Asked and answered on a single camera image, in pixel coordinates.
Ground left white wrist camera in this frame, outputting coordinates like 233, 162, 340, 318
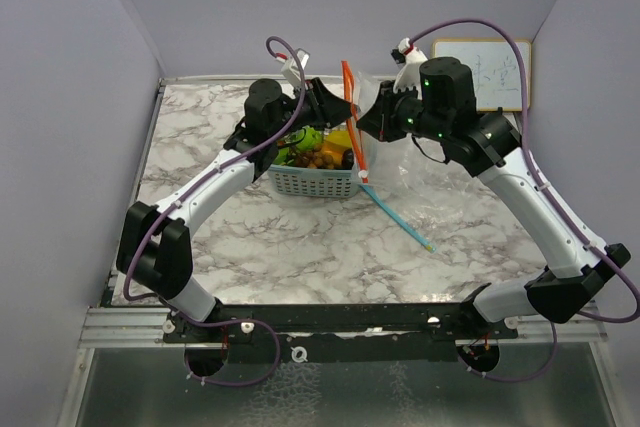
280, 49, 309, 89

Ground green toy fruit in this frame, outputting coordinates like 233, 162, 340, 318
294, 127, 324, 152

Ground teal plastic basket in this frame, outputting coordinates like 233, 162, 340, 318
267, 121, 369, 200

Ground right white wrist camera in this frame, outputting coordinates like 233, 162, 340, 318
391, 38, 428, 93

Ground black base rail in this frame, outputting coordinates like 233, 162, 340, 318
163, 302, 518, 364

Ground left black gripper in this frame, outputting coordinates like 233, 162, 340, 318
270, 77, 360, 142

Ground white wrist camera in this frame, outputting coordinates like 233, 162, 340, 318
280, 49, 309, 89
391, 38, 428, 93

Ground brown longan bunch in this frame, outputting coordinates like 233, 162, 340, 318
290, 146, 342, 170

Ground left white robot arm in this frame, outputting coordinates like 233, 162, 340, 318
116, 78, 351, 342

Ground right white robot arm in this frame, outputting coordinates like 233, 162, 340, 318
357, 57, 631, 338

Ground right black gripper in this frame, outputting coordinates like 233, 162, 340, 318
356, 79, 448, 143

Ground yellow toy fruit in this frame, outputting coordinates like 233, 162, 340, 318
320, 130, 352, 164

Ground blue zip clear bag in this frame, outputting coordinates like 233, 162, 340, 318
361, 182, 501, 253

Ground small whiteboard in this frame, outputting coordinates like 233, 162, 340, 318
431, 38, 522, 112

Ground green leafy toy vegetable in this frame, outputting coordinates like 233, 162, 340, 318
273, 146, 300, 166

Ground orange zip clear bag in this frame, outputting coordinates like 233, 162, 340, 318
357, 57, 478, 168

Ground dark purple toy fruit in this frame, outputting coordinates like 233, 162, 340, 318
341, 149, 355, 170

